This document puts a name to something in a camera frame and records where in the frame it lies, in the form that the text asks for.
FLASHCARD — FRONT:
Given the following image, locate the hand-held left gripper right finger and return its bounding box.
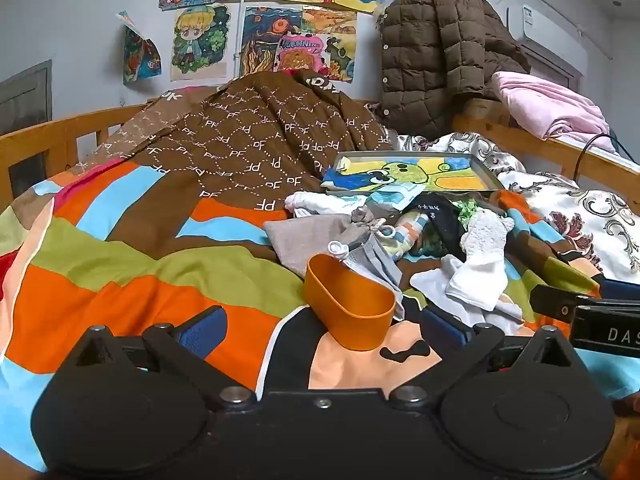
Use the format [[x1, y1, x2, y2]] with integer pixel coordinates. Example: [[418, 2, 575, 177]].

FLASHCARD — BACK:
[[390, 307, 583, 408]]

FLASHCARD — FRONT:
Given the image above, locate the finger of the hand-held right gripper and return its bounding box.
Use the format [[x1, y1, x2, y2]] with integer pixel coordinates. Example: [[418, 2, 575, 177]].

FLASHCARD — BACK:
[[597, 280, 640, 302], [529, 284, 601, 323]]

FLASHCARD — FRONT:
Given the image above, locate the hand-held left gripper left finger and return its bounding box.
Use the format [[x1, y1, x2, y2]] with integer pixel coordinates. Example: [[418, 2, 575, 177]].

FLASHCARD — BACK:
[[62, 306, 256, 408]]

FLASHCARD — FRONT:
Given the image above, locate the pastel striped sock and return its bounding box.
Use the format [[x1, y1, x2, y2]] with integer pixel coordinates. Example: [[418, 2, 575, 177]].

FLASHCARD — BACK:
[[395, 210, 431, 261]]

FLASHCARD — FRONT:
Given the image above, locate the grey drawstring pouch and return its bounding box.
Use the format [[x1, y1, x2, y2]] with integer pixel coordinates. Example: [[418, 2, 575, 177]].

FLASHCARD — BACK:
[[264, 205, 396, 278]]

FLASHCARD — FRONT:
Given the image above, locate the metal tray with painted bottom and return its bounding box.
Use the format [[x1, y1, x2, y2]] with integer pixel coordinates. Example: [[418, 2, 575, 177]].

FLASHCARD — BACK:
[[320, 151, 506, 196]]

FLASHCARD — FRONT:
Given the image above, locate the white sock with blue print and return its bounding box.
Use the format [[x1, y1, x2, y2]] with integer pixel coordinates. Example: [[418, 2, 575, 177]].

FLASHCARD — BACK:
[[285, 182, 427, 220]]

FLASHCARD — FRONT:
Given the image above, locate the white cloth piece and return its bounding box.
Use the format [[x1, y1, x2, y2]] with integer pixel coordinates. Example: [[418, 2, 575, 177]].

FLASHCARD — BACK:
[[410, 255, 526, 336]]

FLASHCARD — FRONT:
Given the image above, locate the plain white sock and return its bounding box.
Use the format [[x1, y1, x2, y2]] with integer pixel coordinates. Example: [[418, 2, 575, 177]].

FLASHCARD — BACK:
[[445, 252, 510, 311]]

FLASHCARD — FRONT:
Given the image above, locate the silver floral quilt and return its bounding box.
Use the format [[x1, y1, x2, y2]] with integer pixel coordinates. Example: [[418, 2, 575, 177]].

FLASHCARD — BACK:
[[385, 131, 640, 286]]

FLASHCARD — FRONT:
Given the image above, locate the white fuzzy sock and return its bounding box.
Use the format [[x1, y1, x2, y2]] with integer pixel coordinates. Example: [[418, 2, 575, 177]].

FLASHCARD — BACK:
[[460, 210, 516, 261]]

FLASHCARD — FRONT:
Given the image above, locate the orange plastic bowl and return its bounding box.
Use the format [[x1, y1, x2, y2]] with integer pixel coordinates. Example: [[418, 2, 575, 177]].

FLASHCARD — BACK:
[[304, 253, 397, 352]]

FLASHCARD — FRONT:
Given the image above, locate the grey fabric piece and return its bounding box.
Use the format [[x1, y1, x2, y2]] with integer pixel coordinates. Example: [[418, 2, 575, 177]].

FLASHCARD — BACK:
[[345, 237, 406, 321]]

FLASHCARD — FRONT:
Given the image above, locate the black printed sock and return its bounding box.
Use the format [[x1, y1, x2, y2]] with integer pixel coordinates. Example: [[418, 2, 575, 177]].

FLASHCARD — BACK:
[[417, 197, 473, 256]]

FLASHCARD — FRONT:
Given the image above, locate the colourful striped blanket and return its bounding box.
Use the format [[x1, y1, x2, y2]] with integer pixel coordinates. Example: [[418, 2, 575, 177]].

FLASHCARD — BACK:
[[0, 160, 640, 471]]

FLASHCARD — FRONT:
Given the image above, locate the green frilly fabric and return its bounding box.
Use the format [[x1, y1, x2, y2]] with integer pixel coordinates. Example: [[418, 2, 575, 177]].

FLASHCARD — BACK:
[[457, 199, 483, 226]]

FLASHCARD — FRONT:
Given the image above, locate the pink cloth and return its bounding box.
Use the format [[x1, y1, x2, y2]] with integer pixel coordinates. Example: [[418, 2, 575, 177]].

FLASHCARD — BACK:
[[491, 71, 613, 153]]

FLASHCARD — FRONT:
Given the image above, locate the brown printed blanket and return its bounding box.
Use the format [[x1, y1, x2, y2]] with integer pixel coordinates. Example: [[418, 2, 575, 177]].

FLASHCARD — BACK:
[[75, 71, 391, 213]]

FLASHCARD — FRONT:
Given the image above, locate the brown puffer jacket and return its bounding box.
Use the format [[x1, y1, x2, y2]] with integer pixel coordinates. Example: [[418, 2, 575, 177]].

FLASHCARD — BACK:
[[376, 0, 531, 142]]

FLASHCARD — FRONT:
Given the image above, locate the white air conditioner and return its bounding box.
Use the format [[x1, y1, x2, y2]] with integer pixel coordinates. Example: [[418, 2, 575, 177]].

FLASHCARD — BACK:
[[507, 4, 586, 91]]

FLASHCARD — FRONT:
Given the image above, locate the black cable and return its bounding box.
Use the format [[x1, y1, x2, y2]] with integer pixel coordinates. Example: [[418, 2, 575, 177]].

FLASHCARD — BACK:
[[572, 130, 640, 181]]

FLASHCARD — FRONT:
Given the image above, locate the wooden bed frame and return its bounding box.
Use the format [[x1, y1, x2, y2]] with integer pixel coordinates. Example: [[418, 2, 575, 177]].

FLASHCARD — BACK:
[[0, 97, 640, 201]]

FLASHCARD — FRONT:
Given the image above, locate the grey wall panel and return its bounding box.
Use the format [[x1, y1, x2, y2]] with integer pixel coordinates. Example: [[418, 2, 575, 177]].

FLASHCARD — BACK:
[[0, 60, 53, 123]]

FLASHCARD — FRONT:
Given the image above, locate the group of colourful wall drawings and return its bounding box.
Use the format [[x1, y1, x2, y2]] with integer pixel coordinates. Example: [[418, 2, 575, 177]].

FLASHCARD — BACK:
[[117, 0, 483, 86]]

